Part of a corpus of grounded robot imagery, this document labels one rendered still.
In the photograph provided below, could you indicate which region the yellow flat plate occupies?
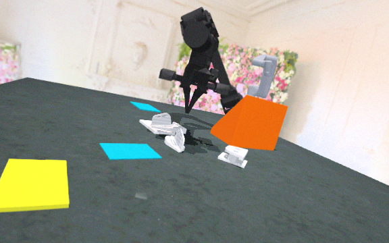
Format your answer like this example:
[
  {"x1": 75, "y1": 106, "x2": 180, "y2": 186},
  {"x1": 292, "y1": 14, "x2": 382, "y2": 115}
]
[{"x1": 0, "y1": 159, "x2": 69, "y2": 212}]

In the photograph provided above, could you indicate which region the cyan flat square plate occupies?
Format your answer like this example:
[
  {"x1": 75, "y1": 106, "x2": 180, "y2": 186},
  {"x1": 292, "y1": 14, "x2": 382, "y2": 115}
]
[{"x1": 130, "y1": 101, "x2": 161, "y2": 113}]

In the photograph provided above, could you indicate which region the cyan flat rectangular patch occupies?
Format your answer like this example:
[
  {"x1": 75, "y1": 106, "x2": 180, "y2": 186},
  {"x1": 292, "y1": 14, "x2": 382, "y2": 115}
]
[{"x1": 100, "y1": 143, "x2": 161, "y2": 160}]

